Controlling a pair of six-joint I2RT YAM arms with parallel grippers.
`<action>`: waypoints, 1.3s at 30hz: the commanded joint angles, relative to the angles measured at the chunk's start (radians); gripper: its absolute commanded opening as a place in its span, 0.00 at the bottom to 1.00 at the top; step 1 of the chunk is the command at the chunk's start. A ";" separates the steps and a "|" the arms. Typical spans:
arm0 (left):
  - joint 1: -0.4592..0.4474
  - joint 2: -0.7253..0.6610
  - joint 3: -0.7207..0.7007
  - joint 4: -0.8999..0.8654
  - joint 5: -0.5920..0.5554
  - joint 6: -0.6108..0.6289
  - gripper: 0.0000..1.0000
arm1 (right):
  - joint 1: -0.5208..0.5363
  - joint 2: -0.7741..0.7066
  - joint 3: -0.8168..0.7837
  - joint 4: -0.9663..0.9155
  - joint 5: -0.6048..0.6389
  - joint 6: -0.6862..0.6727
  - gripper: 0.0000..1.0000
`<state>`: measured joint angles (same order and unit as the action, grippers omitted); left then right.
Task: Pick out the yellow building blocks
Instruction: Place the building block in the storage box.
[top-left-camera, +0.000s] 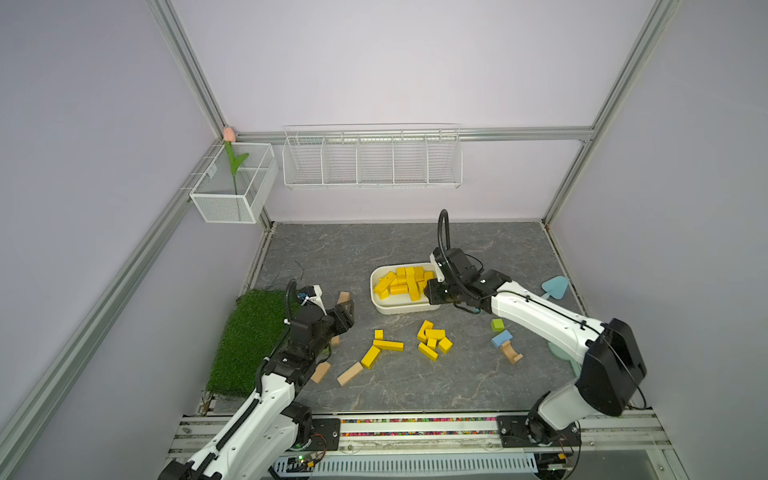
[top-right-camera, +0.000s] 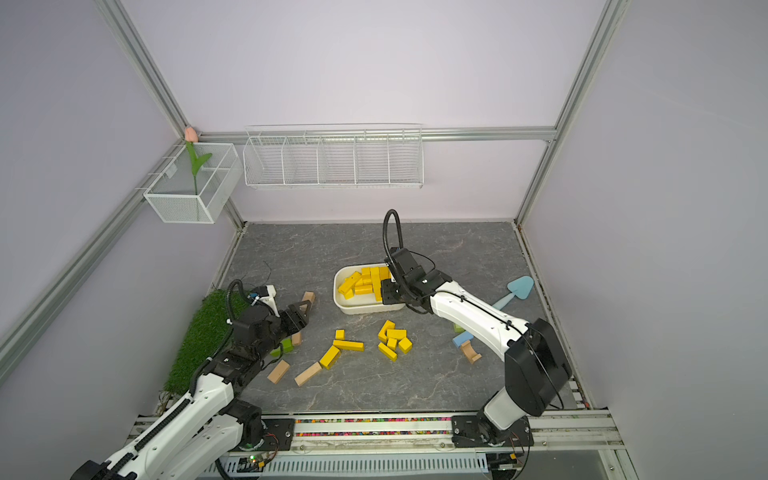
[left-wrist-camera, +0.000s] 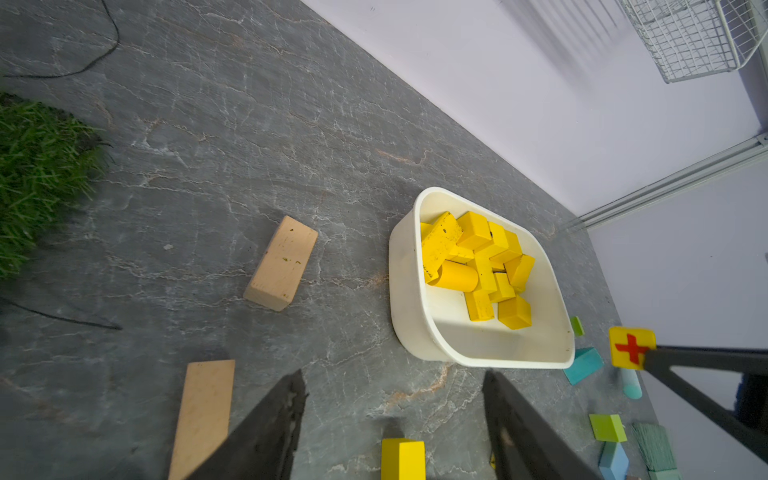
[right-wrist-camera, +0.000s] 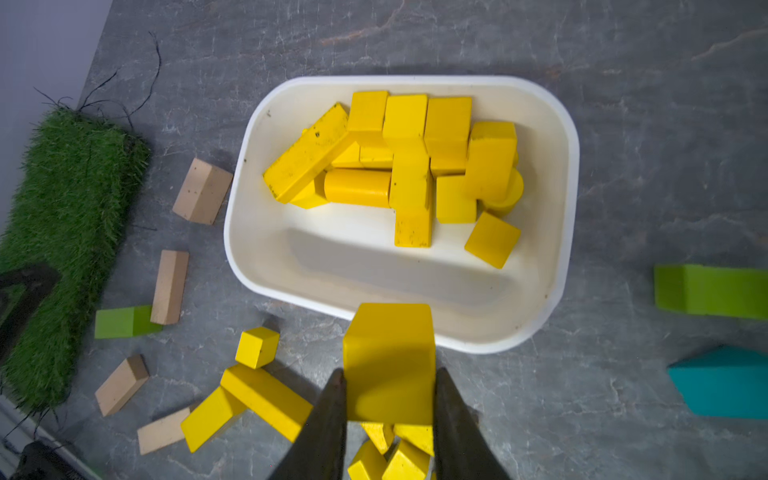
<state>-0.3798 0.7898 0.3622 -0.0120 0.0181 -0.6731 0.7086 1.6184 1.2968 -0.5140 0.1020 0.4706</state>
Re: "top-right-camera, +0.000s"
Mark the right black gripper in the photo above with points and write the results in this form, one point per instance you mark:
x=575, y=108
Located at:
x=385, y=291

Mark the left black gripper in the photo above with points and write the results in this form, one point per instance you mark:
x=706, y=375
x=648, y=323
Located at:
x=293, y=312

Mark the yellow cylinder block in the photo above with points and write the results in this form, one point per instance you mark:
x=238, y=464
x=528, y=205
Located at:
x=363, y=289

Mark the long yellow block diagonal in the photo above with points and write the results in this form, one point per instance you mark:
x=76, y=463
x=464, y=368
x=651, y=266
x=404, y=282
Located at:
x=347, y=287

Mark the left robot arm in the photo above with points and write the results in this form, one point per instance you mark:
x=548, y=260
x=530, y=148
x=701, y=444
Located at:
x=210, y=419

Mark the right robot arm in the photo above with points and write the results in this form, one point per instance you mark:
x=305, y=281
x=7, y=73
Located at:
x=535, y=365

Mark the natural wood block upper left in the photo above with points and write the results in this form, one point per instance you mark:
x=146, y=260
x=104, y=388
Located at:
x=308, y=298

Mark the yellow rectangular block left pile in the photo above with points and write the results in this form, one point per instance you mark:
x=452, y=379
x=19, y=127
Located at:
x=330, y=357

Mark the white plastic bin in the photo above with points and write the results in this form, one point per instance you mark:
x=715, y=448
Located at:
x=355, y=304

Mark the natural wood block lower left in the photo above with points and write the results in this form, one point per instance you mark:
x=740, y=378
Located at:
x=278, y=372

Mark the natural wood long block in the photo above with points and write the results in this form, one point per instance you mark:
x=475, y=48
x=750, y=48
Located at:
x=308, y=374

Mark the light blue flat block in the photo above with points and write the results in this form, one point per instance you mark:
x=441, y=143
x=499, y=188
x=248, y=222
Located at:
x=462, y=338

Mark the green artificial grass mat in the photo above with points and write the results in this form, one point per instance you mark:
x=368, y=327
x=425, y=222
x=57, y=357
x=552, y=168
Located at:
x=205, y=334

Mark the natural wood arch block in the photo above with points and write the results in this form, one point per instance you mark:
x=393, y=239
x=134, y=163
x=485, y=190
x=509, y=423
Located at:
x=470, y=353

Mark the teal toy shovel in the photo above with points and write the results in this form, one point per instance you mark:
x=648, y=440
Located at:
x=519, y=288

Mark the artificial pink tulip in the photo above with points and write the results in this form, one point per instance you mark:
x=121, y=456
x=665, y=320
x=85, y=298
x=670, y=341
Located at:
x=196, y=161

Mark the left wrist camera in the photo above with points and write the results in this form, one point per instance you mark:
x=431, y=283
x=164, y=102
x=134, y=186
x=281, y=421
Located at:
x=265, y=294

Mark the white wire wall rack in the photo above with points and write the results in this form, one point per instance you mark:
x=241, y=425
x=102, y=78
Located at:
x=362, y=155

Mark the white mesh wall basket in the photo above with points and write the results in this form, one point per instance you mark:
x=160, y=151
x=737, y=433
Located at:
x=171, y=193

